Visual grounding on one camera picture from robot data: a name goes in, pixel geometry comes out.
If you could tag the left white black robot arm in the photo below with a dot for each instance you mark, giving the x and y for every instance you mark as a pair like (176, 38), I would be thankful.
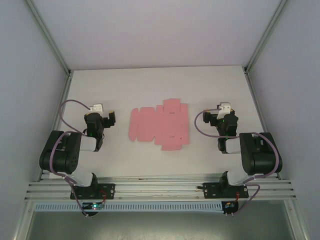
(60, 150)

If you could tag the aluminium corner post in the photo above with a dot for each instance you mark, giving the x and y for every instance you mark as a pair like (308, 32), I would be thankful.
(267, 35)
(48, 35)

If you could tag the aluminium mounting rail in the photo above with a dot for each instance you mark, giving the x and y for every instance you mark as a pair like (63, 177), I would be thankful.
(160, 186)

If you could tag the grey metal panel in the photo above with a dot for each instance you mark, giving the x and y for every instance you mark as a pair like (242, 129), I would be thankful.
(160, 227)

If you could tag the aluminium side rail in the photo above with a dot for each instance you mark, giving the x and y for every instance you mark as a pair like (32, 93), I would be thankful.
(255, 100)
(56, 125)

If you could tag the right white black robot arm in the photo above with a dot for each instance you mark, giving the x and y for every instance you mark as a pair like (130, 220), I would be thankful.
(262, 155)

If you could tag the pink paper box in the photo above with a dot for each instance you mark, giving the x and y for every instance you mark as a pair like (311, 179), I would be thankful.
(150, 125)

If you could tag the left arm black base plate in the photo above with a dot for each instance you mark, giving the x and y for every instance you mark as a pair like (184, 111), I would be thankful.
(107, 191)

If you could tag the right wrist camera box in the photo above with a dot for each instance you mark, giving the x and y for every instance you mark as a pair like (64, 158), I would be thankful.
(224, 110)

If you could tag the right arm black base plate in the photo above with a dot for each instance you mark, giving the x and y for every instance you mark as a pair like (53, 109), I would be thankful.
(212, 191)

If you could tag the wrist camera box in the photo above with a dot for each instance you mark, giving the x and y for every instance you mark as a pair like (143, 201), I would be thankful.
(224, 110)
(97, 108)

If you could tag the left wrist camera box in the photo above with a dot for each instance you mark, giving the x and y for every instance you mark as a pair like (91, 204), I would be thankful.
(97, 108)

